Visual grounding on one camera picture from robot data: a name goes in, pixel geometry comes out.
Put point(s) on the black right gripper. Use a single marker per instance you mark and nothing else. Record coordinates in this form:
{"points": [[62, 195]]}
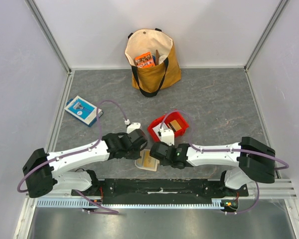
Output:
{"points": [[158, 151]]}

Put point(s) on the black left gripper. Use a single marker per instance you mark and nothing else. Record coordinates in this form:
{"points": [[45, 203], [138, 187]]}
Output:
{"points": [[135, 156]]}

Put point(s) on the gold credit card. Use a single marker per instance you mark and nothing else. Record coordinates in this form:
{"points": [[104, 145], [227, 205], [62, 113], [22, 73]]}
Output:
{"points": [[147, 161]]}

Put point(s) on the beige leather card holder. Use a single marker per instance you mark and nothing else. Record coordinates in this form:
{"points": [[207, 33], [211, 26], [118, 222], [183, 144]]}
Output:
{"points": [[147, 161]]}

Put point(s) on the red plastic bin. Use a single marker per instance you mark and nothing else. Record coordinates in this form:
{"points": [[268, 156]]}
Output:
{"points": [[173, 116]]}

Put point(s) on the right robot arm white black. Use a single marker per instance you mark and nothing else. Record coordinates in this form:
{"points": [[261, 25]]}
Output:
{"points": [[250, 160]]}

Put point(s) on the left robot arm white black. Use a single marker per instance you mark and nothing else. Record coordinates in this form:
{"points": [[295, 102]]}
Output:
{"points": [[48, 171]]}

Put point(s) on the white card stack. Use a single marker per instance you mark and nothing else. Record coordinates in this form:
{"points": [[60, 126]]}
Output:
{"points": [[156, 130]]}

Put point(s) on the gold card in bin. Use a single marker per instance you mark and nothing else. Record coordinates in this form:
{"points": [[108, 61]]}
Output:
{"points": [[174, 125]]}

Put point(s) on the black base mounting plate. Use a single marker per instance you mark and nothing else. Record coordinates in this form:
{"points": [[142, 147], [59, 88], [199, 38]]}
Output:
{"points": [[162, 191]]}

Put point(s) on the blue razor package box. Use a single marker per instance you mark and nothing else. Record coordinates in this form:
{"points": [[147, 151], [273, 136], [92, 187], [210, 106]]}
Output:
{"points": [[83, 110]]}

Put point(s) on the mustard canvas tote bag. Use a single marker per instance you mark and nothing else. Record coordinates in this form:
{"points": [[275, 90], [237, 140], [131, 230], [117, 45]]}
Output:
{"points": [[149, 81]]}

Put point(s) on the orange snack box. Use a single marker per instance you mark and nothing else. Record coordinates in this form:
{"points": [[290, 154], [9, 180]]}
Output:
{"points": [[145, 60]]}

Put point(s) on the white item in bag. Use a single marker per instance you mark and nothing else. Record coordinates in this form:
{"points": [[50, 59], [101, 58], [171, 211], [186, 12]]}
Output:
{"points": [[161, 59]]}

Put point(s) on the brown item in bag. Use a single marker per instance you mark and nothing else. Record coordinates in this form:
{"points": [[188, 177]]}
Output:
{"points": [[156, 57]]}

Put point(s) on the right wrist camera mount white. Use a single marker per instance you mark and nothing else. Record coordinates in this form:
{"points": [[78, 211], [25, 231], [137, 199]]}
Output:
{"points": [[166, 136]]}

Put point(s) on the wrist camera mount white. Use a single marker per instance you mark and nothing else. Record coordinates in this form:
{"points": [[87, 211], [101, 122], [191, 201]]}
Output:
{"points": [[166, 136], [131, 126]]}

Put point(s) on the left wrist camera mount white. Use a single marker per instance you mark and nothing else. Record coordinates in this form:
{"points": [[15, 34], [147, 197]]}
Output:
{"points": [[131, 126]]}

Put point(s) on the white cable duct rail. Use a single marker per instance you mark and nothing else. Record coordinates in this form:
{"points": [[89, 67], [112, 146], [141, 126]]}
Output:
{"points": [[82, 203]]}

